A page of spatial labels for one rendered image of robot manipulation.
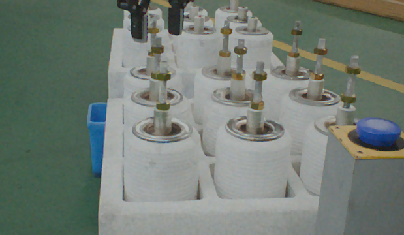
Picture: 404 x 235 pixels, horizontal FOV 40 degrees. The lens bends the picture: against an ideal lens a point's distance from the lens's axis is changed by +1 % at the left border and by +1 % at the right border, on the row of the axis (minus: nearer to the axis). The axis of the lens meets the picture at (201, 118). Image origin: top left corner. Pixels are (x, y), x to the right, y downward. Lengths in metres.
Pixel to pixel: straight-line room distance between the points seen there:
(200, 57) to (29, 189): 0.44
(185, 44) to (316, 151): 0.55
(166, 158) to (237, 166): 0.09
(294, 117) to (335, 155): 0.27
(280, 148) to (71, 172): 0.56
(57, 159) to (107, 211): 0.54
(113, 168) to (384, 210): 0.36
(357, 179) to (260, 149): 0.17
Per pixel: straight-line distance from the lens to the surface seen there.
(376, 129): 0.54
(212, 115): 0.79
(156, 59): 0.77
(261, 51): 1.20
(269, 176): 0.68
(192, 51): 1.18
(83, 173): 1.13
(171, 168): 0.66
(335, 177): 0.56
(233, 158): 0.68
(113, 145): 0.81
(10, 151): 1.24
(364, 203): 0.54
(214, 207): 0.66
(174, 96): 0.79
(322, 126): 0.73
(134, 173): 0.67
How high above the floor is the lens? 0.52
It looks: 22 degrees down
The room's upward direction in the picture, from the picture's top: 3 degrees clockwise
